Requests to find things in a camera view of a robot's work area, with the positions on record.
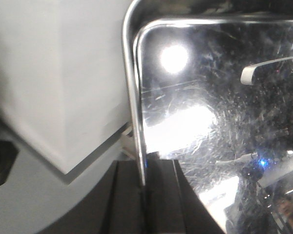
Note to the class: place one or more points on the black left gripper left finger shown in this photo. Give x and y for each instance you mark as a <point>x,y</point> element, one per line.
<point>113,206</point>

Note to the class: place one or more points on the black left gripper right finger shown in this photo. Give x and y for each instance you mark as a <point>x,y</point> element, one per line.
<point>172,205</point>

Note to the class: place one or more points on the small silver tray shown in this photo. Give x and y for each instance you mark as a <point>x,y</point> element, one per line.
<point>216,99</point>

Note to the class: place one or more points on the large silver tray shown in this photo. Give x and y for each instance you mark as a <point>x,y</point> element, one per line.
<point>142,12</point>

